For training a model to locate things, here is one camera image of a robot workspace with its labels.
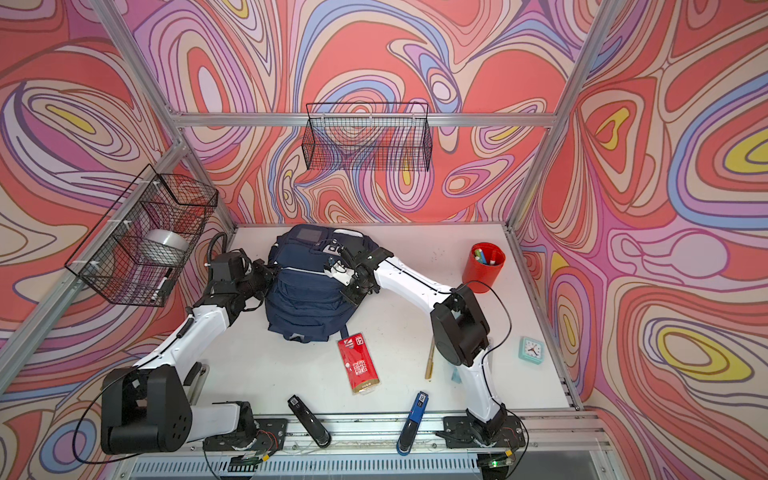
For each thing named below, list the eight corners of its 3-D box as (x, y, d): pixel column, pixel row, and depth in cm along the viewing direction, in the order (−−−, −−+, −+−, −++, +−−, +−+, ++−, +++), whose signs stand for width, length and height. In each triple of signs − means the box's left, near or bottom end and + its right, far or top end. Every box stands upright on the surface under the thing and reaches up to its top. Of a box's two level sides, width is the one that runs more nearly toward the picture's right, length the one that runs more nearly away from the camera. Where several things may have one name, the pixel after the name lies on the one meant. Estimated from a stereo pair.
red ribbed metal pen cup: (465, 293, 101) (474, 270, 91) (459, 265, 109) (467, 241, 98) (497, 293, 101) (509, 270, 91) (489, 265, 109) (500, 241, 98)
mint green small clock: (517, 358, 88) (521, 354, 86) (519, 340, 92) (523, 336, 89) (539, 365, 87) (544, 361, 84) (540, 347, 90) (544, 343, 88)
